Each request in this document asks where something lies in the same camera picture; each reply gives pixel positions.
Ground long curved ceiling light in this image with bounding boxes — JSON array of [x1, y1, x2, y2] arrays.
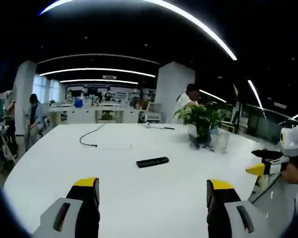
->
[[39, 0, 238, 61]]

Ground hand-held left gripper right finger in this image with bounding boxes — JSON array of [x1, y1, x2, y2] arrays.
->
[[206, 178, 265, 238]]

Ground person's right hand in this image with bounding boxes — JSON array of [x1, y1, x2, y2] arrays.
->
[[281, 164, 298, 184]]

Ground dark cable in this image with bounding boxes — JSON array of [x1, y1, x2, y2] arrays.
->
[[79, 123, 106, 148]]

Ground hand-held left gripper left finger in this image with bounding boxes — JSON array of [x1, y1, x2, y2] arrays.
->
[[32, 177, 101, 238]]

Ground white counter cabinets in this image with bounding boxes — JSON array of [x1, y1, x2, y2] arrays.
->
[[48, 104, 140, 124]]

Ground black remote control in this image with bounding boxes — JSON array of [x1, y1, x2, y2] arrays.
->
[[136, 156, 170, 169]]

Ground green potted plant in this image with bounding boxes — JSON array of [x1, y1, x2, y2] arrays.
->
[[173, 101, 233, 139]]

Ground white office chair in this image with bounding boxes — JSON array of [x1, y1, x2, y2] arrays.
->
[[146, 102, 162, 124]]

